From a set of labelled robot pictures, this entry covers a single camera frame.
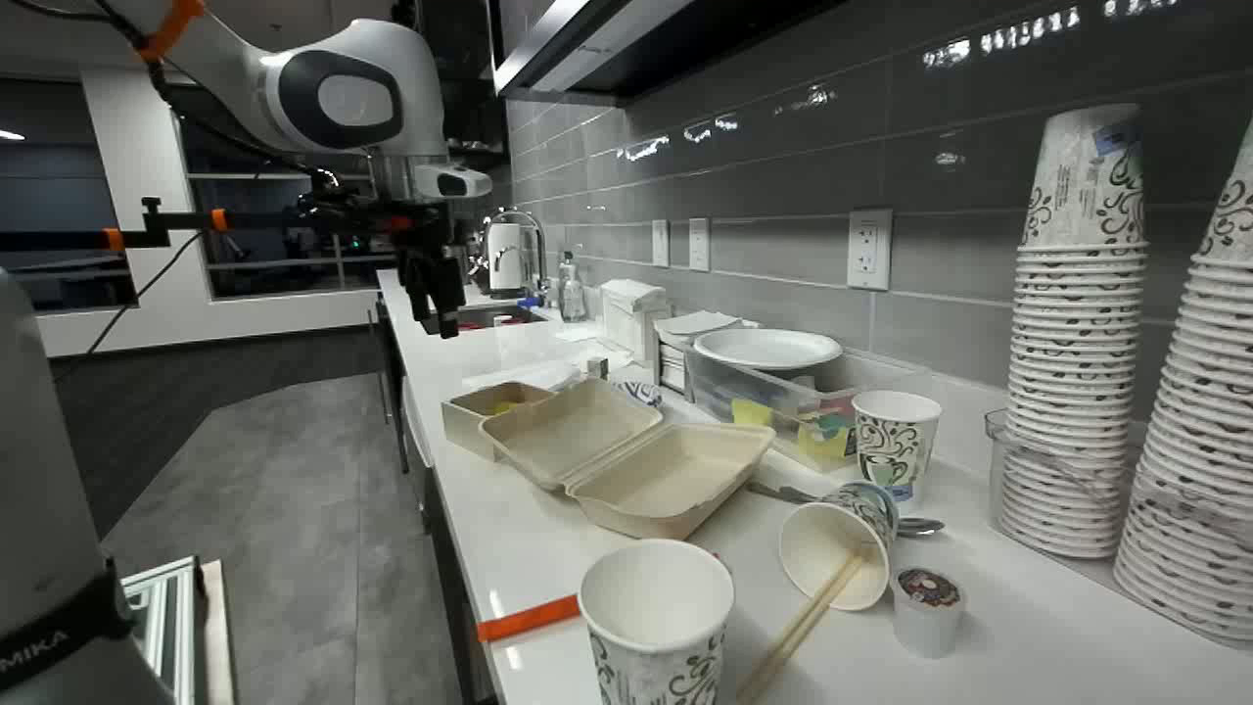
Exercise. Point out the white wall switch plate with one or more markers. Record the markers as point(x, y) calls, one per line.
point(700, 245)
point(659, 245)

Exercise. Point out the metal range hood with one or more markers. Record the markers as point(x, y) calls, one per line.
point(575, 40)

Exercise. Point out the patterned paper cup, wide rim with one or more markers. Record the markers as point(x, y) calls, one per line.
point(656, 629)

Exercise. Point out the small white cup, dark contents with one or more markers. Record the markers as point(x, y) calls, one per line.
point(931, 613)

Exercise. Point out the clear plastic storage container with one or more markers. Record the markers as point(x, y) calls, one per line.
point(771, 404)

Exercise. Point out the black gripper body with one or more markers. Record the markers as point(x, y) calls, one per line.
point(424, 271)

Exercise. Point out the metal framed cabinet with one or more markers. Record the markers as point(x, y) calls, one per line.
point(178, 631)

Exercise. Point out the white lidded container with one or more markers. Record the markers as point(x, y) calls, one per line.
point(686, 338)

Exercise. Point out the large white wall outlet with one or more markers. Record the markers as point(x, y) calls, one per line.
point(866, 248)

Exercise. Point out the white napkin box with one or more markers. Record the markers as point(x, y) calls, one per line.
point(630, 313)

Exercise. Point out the white round plate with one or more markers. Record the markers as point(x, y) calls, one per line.
point(771, 344)

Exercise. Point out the paper cup stack, straight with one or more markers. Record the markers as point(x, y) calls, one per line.
point(1079, 338)

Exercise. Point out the blue patterned small plate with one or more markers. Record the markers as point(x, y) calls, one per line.
point(644, 391)

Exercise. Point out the beige clamshell takeaway pack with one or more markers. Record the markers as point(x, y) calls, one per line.
point(630, 455)

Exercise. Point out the black camera mount orange clamps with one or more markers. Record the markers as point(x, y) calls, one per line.
point(157, 220)

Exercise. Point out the patterned paper cup, tall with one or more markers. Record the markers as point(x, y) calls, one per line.
point(896, 443)

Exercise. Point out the metal spoon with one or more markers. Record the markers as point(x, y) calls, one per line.
point(922, 526)

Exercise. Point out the wooden chopstick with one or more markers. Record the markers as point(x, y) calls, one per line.
point(787, 668)
point(810, 625)

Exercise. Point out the countertop sink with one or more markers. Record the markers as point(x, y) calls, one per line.
point(497, 313)

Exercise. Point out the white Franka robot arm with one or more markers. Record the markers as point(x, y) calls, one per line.
point(340, 99)

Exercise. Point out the white electric kettle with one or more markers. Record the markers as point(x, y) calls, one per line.
point(507, 255)

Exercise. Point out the paper cup stack, leaning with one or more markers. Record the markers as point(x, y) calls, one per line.
point(1200, 484)

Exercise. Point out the tipped-over paper cup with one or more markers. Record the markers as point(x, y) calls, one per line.
point(828, 552)

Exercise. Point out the clear bottle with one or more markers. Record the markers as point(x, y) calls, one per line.
point(575, 295)

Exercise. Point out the small beige tray container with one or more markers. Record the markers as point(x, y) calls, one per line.
point(476, 411)

